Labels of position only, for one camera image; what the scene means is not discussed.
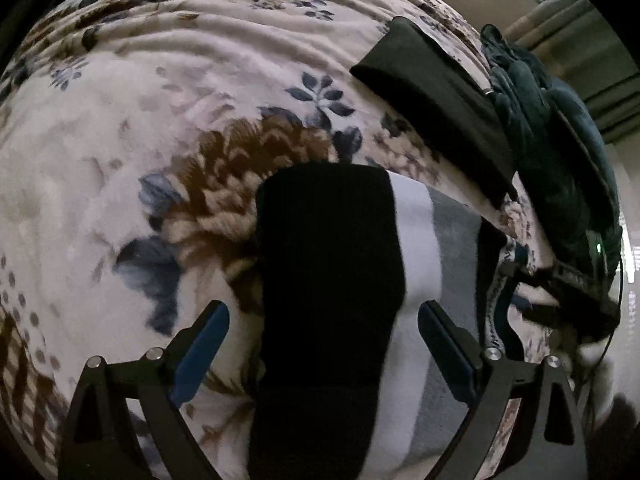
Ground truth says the black underwear with patterned waistband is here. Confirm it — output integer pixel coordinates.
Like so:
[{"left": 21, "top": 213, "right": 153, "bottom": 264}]
[{"left": 478, "top": 237, "right": 528, "bottom": 361}]

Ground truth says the floral fleece bed blanket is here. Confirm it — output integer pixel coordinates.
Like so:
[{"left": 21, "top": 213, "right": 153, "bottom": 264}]
[{"left": 0, "top": 0, "right": 632, "bottom": 480}]

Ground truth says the black folded cloth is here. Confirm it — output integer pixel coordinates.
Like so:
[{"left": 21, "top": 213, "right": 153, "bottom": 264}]
[{"left": 350, "top": 16, "right": 518, "bottom": 209}]

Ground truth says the grey green curtain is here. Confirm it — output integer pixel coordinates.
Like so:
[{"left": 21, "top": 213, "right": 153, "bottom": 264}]
[{"left": 503, "top": 0, "right": 639, "bottom": 143}]

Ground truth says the dark teal garment pile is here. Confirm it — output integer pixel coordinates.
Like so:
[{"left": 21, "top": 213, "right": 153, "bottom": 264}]
[{"left": 480, "top": 24, "right": 622, "bottom": 286}]

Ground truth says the black white grey garment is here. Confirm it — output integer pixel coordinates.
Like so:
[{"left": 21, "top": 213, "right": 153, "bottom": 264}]
[{"left": 247, "top": 164, "right": 506, "bottom": 479}]

